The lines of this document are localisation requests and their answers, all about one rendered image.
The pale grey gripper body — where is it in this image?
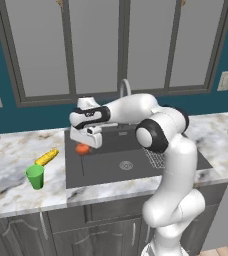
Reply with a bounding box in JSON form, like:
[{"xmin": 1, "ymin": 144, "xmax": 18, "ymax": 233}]
[{"xmin": 69, "ymin": 126, "xmax": 104, "ymax": 150}]

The orange squash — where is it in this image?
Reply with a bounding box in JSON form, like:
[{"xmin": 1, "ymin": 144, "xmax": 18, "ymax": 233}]
[{"xmin": 74, "ymin": 143, "xmax": 92, "ymax": 156}]

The yellow corn cob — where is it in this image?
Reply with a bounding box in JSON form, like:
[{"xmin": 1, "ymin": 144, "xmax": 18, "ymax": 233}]
[{"xmin": 34, "ymin": 148, "xmax": 60, "ymax": 167}]

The dark grey sink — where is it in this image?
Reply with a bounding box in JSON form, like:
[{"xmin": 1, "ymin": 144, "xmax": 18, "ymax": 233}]
[{"xmin": 64, "ymin": 123, "xmax": 214, "ymax": 190}]

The green cup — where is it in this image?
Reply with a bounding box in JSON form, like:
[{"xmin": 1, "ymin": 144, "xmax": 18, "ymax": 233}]
[{"xmin": 24, "ymin": 163, "xmax": 46, "ymax": 191}]

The grey curved tap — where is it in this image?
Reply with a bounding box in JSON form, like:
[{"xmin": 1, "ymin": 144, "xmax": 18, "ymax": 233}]
[{"xmin": 118, "ymin": 78, "xmax": 133, "ymax": 100}]

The grey cupboard door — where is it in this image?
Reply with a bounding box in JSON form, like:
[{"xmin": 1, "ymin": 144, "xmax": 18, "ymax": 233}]
[
  {"xmin": 0, "ymin": 212, "xmax": 54, "ymax": 256},
  {"xmin": 139, "ymin": 182, "xmax": 228, "ymax": 256},
  {"xmin": 51, "ymin": 217, "xmax": 144, "ymax": 256}
]

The grey framed window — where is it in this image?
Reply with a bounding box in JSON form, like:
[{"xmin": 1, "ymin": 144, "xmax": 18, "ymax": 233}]
[{"xmin": 0, "ymin": 0, "xmax": 228, "ymax": 109}]

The pale grey dishwasher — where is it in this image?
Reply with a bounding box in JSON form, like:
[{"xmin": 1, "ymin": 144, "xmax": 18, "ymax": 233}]
[{"xmin": 199, "ymin": 180, "xmax": 228, "ymax": 252}]

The silver cupboard handle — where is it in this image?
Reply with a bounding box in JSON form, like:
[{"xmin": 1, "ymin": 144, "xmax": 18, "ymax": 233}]
[
  {"xmin": 39, "ymin": 212, "xmax": 50, "ymax": 242},
  {"xmin": 131, "ymin": 222, "xmax": 137, "ymax": 248}
]

